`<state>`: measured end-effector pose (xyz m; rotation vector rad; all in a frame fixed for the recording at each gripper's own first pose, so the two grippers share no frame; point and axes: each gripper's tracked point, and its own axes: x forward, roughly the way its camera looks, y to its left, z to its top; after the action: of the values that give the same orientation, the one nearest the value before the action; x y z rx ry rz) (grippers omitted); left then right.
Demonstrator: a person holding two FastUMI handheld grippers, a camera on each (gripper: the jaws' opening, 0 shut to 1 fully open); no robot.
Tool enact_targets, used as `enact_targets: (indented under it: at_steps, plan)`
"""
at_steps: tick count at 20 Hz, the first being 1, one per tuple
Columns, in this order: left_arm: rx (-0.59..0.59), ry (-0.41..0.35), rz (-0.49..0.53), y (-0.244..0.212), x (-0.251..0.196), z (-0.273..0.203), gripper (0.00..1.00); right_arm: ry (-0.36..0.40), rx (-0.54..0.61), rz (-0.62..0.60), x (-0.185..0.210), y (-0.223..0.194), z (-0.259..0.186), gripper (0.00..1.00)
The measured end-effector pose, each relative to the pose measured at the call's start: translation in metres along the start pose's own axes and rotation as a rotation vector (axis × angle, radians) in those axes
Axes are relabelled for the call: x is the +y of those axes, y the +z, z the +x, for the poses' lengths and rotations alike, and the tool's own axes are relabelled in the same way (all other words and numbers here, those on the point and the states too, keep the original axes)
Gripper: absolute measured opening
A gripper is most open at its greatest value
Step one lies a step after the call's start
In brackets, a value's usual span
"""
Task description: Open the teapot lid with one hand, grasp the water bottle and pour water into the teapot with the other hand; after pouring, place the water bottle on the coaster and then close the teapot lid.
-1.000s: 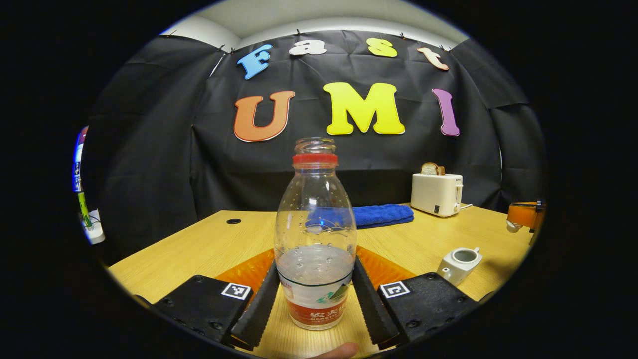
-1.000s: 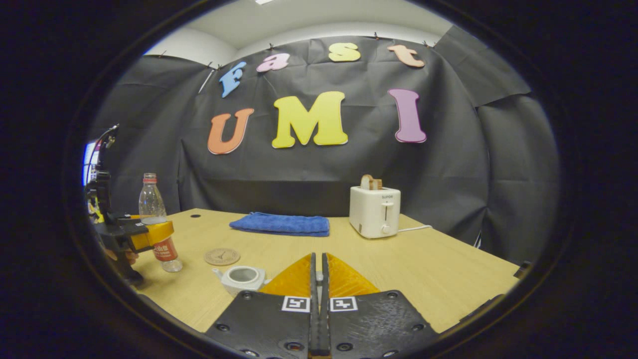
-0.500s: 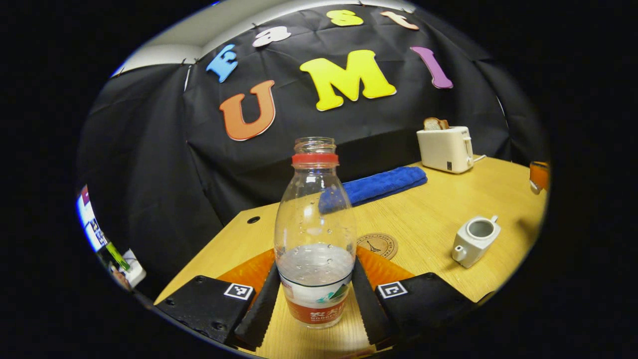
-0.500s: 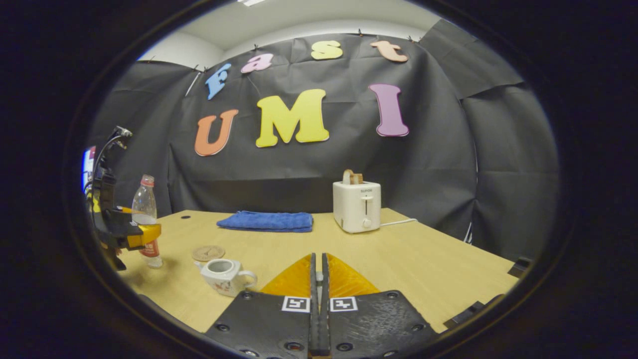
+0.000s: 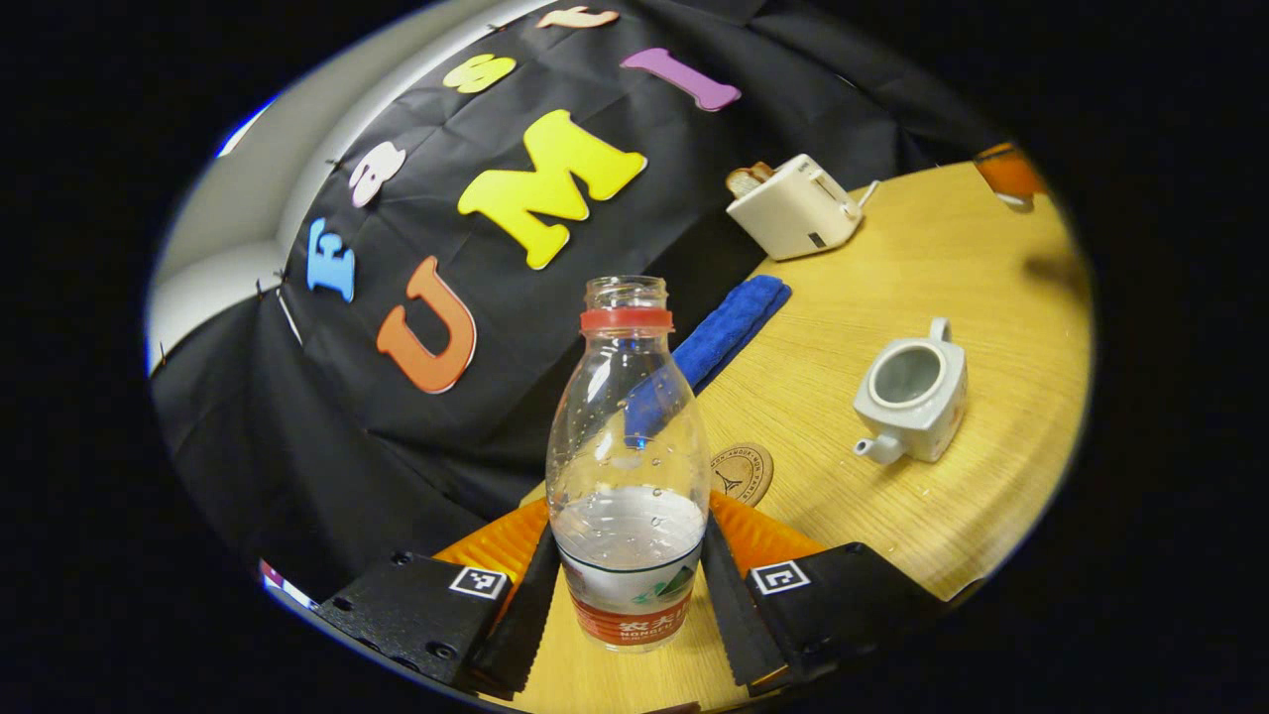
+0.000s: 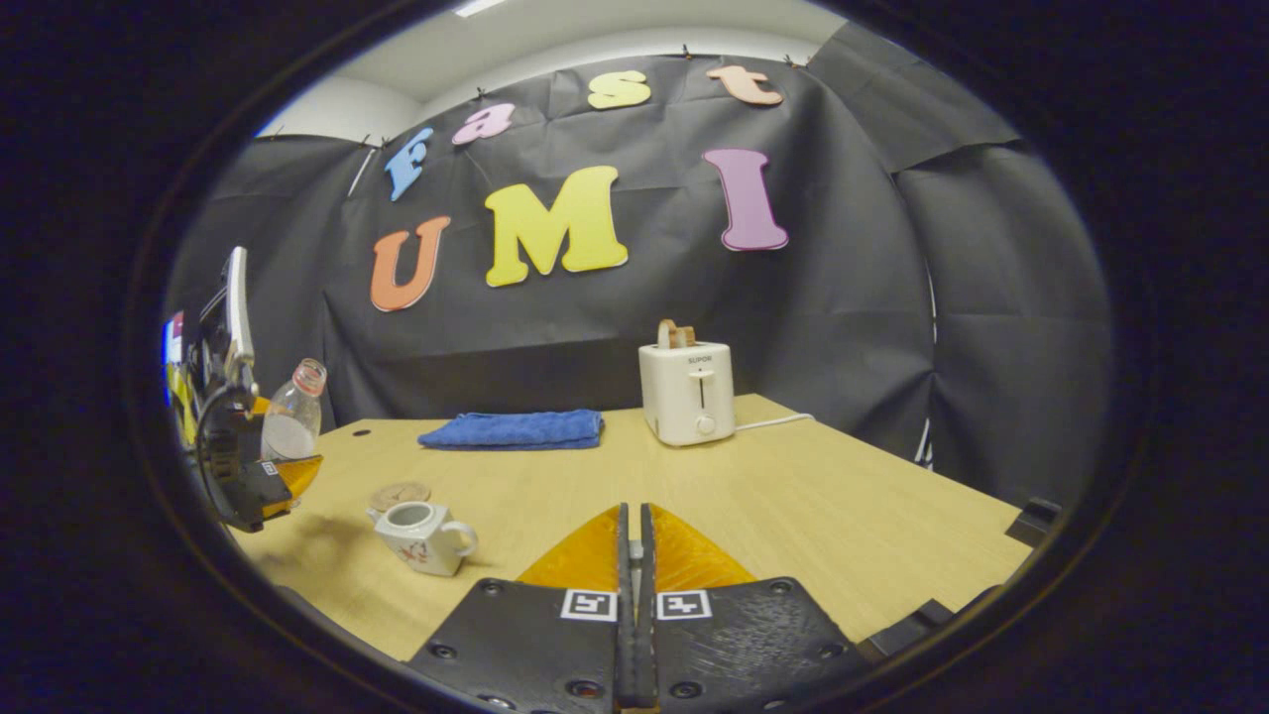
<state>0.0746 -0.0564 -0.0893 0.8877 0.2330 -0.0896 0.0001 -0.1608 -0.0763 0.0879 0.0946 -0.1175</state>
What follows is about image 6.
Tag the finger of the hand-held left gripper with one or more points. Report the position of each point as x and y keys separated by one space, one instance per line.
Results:
x=260 y=406
x=263 y=491

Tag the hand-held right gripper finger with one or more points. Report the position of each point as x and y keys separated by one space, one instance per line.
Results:
x=624 y=645
x=646 y=645

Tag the clear plastic water bottle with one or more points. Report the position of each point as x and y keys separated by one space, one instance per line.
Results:
x=292 y=421

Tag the round woven coaster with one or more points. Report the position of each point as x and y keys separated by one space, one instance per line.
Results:
x=402 y=494

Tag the white ceramic teacup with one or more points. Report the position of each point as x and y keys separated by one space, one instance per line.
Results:
x=421 y=550

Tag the computer monitor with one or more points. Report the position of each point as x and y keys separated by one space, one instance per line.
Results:
x=174 y=342

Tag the folded blue towel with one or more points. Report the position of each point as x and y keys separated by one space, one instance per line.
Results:
x=516 y=431

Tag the white toaster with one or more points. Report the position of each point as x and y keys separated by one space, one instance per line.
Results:
x=684 y=397

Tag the toasted bread slice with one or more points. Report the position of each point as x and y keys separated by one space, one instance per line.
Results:
x=666 y=335

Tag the black backdrop cloth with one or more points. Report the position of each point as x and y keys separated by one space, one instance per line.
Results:
x=843 y=327

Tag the black table clamp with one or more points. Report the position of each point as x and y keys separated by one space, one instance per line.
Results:
x=1033 y=521

